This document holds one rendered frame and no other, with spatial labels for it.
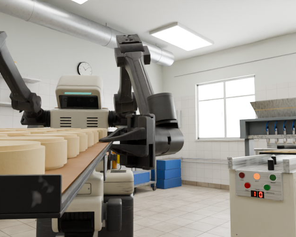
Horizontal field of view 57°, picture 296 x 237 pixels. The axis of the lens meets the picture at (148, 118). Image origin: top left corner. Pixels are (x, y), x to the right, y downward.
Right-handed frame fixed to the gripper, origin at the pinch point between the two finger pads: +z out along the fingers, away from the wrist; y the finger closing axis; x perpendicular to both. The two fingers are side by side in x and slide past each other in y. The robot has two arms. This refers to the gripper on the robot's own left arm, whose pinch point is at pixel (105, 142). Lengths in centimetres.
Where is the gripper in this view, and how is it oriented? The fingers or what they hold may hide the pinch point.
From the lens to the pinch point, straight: 45.9
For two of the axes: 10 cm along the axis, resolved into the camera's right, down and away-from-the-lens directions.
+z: -6.5, -0.4, -7.6
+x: -7.6, 0.3, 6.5
